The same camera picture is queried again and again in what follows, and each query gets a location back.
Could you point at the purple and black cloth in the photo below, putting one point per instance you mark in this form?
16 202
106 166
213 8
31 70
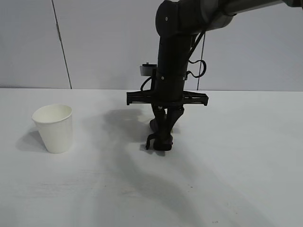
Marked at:
165 147

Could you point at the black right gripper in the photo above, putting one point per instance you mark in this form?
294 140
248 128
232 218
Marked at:
169 87

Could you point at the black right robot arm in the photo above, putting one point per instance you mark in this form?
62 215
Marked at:
175 35

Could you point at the white paper cup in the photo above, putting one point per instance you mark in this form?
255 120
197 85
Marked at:
56 132

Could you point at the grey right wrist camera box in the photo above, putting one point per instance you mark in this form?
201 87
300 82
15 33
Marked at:
147 69

